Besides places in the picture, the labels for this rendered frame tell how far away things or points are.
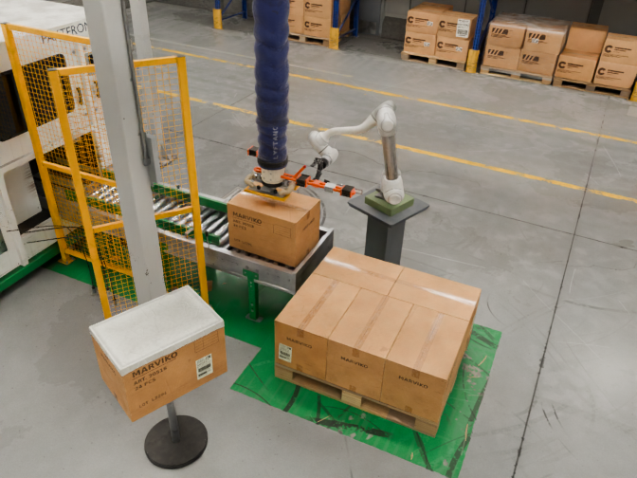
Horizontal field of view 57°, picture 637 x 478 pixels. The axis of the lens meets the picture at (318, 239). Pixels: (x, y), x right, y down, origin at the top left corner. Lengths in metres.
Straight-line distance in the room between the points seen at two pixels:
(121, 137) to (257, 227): 1.39
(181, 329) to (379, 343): 1.32
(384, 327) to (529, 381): 1.25
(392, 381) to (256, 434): 0.96
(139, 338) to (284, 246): 1.54
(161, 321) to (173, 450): 1.00
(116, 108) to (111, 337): 1.23
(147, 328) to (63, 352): 1.63
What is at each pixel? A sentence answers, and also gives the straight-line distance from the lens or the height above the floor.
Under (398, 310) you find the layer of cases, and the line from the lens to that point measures 4.13.
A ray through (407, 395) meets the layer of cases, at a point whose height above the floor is 0.30.
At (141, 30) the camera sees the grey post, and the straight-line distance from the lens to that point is 6.81.
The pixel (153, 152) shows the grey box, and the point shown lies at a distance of 3.62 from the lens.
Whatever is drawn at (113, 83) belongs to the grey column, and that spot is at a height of 2.13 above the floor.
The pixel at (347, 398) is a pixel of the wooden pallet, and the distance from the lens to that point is 4.17.
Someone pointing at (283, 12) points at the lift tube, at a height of 2.35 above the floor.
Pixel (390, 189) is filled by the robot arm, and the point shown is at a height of 1.04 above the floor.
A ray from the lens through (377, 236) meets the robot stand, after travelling 4.99.
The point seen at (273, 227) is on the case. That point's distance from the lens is 4.34.
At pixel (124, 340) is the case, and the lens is 3.27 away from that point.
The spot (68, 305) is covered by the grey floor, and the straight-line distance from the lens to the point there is 5.26.
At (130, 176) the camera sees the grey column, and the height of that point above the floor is 1.58.
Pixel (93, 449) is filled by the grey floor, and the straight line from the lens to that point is 4.17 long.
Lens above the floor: 3.20
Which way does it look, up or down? 34 degrees down
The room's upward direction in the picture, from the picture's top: 2 degrees clockwise
